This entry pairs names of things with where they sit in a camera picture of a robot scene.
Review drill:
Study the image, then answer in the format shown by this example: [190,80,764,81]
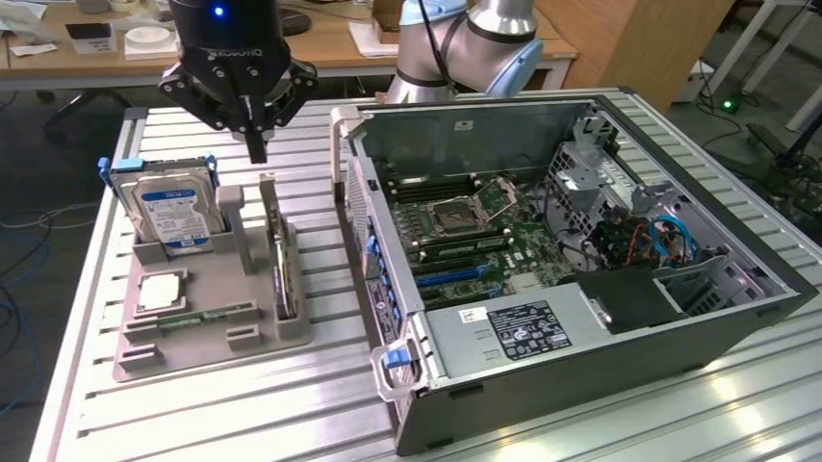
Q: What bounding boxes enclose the black wire connector block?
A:
[588,220,633,269]

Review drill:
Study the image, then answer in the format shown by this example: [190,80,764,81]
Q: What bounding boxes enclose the white desk frame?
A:
[701,0,822,131]

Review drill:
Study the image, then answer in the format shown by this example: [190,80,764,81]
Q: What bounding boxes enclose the wooden cabinet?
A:
[531,0,736,112]

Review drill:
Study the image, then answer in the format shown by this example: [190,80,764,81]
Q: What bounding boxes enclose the metal disk bay cage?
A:
[544,141,643,232]

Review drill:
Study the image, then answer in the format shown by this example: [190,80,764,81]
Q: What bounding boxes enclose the installed RAM stick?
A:
[420,235,508,259]

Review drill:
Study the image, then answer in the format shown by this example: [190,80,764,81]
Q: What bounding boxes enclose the green motherboard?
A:
[384,172,579,309]

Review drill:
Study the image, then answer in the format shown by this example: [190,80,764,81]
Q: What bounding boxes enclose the CPU socket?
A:
[428,195,489,237]

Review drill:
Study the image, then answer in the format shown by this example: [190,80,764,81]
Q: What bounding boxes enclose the green RAM stick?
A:
[156,307,232,331]

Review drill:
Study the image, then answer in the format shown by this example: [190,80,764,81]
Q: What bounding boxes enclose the grey parts rack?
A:
[113,185,316,384]

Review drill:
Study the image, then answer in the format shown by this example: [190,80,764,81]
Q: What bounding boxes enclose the black metal stand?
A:
[743,122,822,193]

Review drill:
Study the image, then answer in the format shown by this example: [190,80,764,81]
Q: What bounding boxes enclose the metal socket cover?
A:
[472,175,520,211]

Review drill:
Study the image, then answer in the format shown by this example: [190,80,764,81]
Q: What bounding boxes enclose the hard disk with blue caddy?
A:
[94,152,222,256]

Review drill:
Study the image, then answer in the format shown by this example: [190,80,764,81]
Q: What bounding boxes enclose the silver CPU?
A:
[137,276,185,312]

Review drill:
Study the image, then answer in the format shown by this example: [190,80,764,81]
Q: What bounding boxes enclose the white power box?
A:
[679,71,707,105]

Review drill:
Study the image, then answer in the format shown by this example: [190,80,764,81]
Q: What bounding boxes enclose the wooden desk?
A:
[0,0,579,92]

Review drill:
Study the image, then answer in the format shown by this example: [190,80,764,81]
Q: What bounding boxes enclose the white box with black lid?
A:
[65,22,120,54]

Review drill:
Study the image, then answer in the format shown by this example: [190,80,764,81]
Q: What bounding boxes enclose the cardboard box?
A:
[370,0,405,33]

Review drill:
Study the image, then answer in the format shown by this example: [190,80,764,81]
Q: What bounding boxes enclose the black office chair base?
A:
[37,89,136,143]

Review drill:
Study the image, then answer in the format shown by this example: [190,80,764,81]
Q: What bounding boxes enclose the black lamp base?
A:
[280,8,313,37]

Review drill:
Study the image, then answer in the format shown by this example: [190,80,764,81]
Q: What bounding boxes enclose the black open PC case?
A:
[328,93,801,457]

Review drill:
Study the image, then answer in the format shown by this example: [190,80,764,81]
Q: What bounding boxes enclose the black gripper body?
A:
[169,0,293,100]

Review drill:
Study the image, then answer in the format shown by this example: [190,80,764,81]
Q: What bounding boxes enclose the blue expansion slot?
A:
[413,267,487,289]

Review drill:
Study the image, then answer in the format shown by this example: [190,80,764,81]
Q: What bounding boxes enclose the blue data wire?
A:
[647,216,699,266]

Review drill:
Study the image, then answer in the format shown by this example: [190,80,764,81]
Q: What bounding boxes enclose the grey power supply unit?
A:
[420,282,611,379]

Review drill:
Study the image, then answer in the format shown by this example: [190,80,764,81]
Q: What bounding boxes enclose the stack of white papers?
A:
[348,21,400,59]

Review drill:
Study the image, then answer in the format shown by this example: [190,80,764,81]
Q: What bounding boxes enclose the green graphics card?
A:
[256,171,301,322]

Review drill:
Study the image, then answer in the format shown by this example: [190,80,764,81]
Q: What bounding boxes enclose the white round container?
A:
[121,26,180,62]

